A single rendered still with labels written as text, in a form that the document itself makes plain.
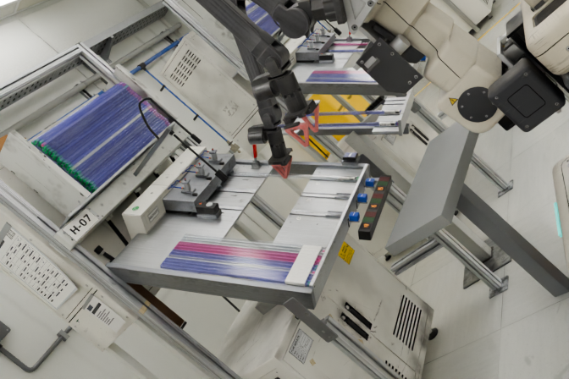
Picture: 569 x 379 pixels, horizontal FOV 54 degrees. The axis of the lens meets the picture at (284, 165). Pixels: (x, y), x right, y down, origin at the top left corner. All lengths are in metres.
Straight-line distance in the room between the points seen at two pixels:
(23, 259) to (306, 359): 1.03
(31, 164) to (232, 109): 1.42
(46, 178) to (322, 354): 1.08
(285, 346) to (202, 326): 1.93
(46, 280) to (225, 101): 1.46
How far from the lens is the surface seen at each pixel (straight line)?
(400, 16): 1.58
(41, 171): 2.00
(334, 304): 2.08
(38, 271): 2.16
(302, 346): 1.91
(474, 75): 1.58
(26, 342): 3.34
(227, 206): 2.03
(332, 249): 1.72
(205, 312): 3.81
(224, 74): 3.06
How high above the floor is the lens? 1.15
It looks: 6 degrees down
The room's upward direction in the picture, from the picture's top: 49 degrees counter-clockwise
